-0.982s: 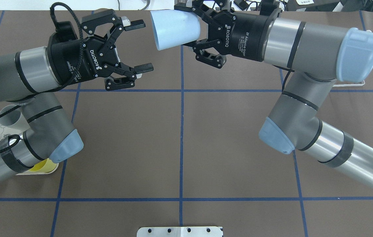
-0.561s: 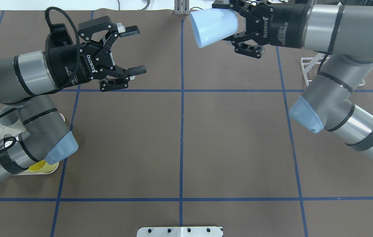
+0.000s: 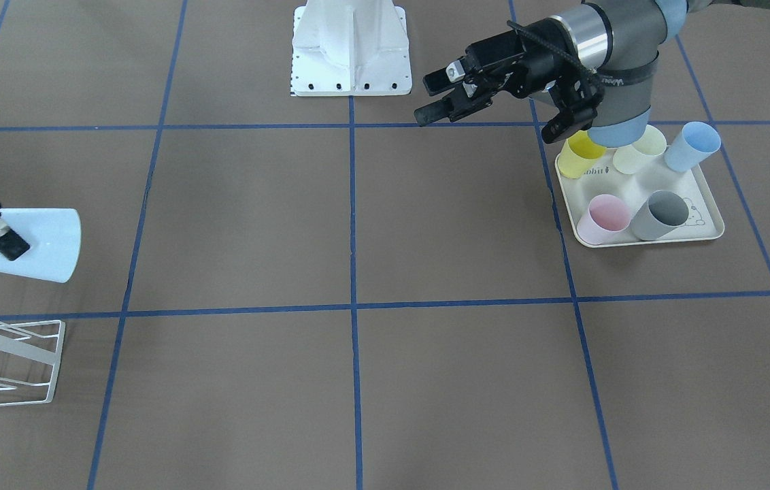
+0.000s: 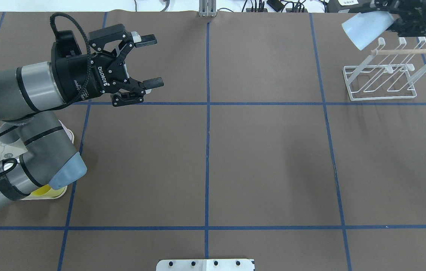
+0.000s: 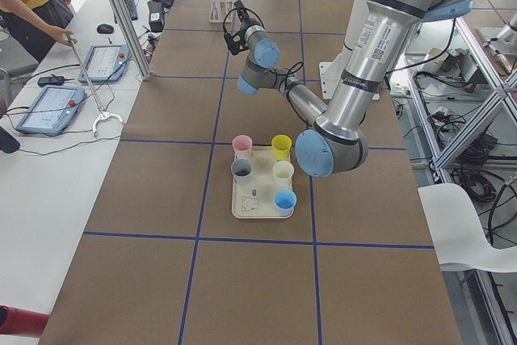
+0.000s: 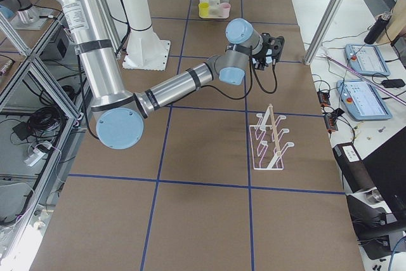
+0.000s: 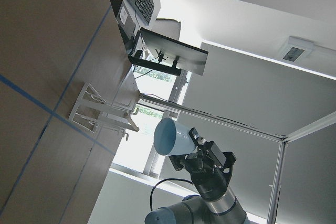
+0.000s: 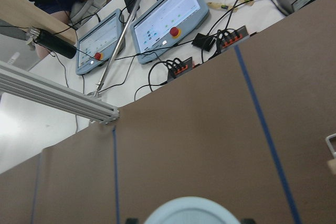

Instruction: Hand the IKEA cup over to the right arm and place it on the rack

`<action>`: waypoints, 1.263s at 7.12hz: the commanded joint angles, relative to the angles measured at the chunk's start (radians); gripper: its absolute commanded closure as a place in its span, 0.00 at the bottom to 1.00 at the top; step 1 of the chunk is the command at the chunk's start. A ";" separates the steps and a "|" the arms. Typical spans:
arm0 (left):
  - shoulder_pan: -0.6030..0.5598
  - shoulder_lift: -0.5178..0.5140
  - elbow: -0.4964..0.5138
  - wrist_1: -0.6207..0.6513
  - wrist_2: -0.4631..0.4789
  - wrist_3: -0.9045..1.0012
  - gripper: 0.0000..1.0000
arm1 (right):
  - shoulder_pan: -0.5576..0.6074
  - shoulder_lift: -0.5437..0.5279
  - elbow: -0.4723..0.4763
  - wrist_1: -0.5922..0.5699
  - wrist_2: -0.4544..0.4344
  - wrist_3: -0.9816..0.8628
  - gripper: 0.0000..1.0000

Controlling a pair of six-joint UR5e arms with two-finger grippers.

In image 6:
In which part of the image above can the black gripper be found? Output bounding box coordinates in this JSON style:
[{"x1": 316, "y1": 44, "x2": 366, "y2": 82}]
[{"x1": 253, "y1": 33, "x2": 285, "y2": 70}]

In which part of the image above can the pink cup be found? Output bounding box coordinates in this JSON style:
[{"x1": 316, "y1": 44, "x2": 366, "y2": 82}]
[{"x1": 219, "y1": 3, "x2": 231, "y2": 18}]

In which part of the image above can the yellow cup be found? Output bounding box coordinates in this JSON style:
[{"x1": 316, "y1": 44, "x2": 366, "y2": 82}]
[{"x1": 198, "y1": 2, "x2": 210, "y2": 18}]

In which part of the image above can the cream plastic tray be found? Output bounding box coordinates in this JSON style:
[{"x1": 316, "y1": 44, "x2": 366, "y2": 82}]
[{"x1": 199, "y1": 0, "x2": 229, "y2": 19}]

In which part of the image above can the black usb hub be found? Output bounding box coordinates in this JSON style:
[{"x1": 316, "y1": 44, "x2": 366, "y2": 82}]
[{"x1": 323, "y1": 110, "x2": 339, "y2": 133}]

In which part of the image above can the far teach pendant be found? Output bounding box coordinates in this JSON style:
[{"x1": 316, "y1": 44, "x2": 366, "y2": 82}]
[{"x1": 344, "y1": 44, "x2": 390, "y2": 77}]

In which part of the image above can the teach pendant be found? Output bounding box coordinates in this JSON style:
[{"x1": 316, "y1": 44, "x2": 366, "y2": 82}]
[
  {"x1": 344, "y1": 44, "x2": 390, "y2": 77},
  {"x1": 336, "y1": 79, "x2": 392, "y2": 121}
]

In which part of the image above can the near teach pendant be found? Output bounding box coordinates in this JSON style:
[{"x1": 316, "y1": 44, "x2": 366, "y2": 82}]
[{"x1": 336, "y1": 79, "x2": 392, "y2": 121}]

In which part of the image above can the black water bottle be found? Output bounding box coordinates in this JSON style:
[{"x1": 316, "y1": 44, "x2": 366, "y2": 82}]
[{"x1": 364, "y1": 11, "x2": 392, "y2": 44}]

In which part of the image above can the black box with label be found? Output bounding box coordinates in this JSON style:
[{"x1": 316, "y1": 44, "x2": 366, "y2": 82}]
[{"x1": 332, "y1": 142, "x2": 375, "y2": 192}]

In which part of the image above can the black monitor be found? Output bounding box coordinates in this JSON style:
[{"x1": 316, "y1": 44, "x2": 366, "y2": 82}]
[{"x1": 363, "y1": 128, "x2": 405, "y2": 213}]

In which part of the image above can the aluminium frame post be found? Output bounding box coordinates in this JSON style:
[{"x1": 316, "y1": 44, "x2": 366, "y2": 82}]
[{"x1": 304, "y1": 0, "x2": 343, "y2": 65}]

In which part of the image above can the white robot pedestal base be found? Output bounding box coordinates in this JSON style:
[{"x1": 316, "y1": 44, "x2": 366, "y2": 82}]
[{"x1": 122, "y1": 0, "x2": 171, "y2": 71}]

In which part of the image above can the white wire cup rack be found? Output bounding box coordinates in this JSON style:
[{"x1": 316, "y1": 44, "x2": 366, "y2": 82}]
[{"x1": 249, "y1": 106, "x2": 294, "y2": 171}]

